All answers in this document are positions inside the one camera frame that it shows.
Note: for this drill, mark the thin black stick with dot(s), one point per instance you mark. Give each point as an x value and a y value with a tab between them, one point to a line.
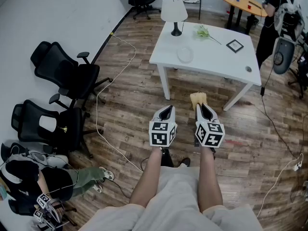
255	4

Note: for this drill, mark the person's black shoe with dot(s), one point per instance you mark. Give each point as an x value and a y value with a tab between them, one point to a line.
185	162
167	159

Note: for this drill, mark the person's left forearm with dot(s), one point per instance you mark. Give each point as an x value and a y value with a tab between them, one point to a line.
149	177

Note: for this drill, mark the person's right black shoe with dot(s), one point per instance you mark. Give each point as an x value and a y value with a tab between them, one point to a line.
185	162

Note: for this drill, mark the black power adapter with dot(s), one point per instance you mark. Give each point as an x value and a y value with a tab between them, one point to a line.
262	91

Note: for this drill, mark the small red cup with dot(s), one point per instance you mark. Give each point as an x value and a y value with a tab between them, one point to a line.
249	6

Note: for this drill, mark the small gold ornament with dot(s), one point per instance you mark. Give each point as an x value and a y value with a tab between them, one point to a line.
63	129

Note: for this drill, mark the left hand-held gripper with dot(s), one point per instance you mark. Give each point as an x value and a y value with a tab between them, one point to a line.
161	133

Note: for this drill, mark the white shade table lamp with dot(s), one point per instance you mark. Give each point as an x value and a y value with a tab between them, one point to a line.
173	9

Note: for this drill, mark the white plate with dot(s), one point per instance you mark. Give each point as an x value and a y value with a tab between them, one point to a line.
185	55

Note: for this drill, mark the black waste bin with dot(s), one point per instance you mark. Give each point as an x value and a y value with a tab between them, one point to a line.
252	24

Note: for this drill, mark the black picture frame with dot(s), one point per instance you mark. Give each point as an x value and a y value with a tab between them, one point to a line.
234	46

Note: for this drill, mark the person's white shirt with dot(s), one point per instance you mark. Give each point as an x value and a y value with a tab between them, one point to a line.
178	201

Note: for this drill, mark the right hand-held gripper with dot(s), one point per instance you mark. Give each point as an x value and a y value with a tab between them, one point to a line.
209	135

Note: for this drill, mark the artificial white flower sprig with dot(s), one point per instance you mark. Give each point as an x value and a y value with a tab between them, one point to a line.
202	32

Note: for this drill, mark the white power strip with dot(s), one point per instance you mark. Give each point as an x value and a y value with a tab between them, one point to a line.
297	166

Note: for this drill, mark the person's left black shoe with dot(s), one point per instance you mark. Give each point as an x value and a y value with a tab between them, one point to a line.
167	159

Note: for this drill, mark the person's right forearm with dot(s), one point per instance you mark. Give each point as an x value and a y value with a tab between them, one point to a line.
209	177

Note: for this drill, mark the white rectangular table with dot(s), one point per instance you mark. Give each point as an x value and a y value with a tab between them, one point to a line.
216	61

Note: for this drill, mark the yellow sponge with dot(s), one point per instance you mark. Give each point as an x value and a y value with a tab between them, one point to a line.
197	98

